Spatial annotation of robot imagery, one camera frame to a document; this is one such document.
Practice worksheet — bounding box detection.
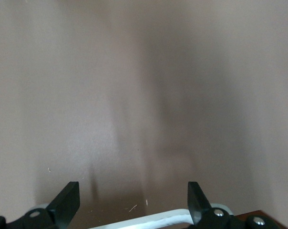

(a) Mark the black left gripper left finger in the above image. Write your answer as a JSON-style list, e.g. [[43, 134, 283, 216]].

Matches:
[[0, 181, 81, 229]]

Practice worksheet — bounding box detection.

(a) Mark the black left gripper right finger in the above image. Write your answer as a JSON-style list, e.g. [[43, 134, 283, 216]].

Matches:
[[187, 181, 282, 229]]

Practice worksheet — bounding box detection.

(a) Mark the wooden drawer with white handle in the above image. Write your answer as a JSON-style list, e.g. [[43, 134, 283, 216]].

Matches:
[[86, 208, 287, 229]]

